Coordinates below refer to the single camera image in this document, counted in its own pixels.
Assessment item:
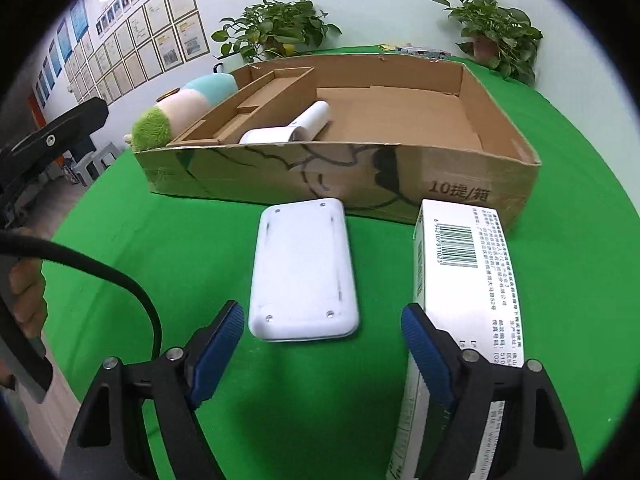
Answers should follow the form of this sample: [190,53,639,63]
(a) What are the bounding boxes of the person's left hand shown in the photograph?
[10,255,49,340]

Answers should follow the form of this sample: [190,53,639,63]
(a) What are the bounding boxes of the white and green carton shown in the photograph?
[385,199,526,480]

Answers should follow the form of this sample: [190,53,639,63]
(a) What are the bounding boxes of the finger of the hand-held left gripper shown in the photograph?
[0,97,109,186]

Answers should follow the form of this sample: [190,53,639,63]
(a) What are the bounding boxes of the white rectangular device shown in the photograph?
[248,198,361,342]

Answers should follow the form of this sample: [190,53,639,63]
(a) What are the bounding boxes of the wall of framed certificates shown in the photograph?
[65,0,211,106]

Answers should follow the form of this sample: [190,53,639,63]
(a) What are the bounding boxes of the pastel striped plush toy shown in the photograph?
[125,74,240,152]

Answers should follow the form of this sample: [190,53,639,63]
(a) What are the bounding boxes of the patterned tissue packet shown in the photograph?
[397,45,453,61]

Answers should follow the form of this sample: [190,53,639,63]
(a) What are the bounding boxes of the large cardboard box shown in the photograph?
[131,51,542,233]

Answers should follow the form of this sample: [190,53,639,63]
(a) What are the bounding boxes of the potted plant in brown pot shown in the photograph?
[430,0,544,86]

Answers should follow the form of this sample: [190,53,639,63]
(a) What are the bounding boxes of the grey plastic stool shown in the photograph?
[97,142,124,169]
[64,152,101,186]

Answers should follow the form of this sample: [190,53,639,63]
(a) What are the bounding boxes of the orange door frame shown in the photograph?
[30,94,49,127]

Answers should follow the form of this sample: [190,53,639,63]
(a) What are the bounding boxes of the bushy potted plant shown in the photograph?
[211,0,343,63]

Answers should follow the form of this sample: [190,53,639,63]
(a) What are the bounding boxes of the long brown cardboard box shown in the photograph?
[167,66,317,148]

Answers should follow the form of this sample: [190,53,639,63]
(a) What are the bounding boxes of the row of blue wall posters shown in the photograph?
[32,0,90,111]

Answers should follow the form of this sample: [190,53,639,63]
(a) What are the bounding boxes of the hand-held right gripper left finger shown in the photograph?
[60,300,246,480]

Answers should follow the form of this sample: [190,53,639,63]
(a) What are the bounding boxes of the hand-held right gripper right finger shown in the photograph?
[400,302,586,480]

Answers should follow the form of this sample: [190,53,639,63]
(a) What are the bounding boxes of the white hair dryer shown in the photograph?
[238,101,332,145]

